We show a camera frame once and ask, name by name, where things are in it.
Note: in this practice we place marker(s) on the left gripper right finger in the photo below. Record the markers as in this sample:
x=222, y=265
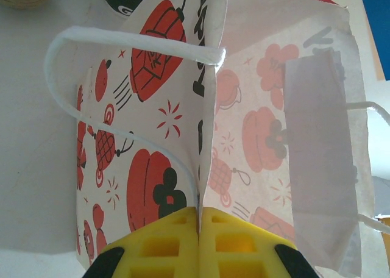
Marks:
x=243, y=250

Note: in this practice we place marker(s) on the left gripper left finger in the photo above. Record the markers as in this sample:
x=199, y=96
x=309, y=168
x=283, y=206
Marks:
x=158, y=247

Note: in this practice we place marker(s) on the red white paper gift bag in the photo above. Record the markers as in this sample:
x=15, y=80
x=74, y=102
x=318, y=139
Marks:
x=243, y=122

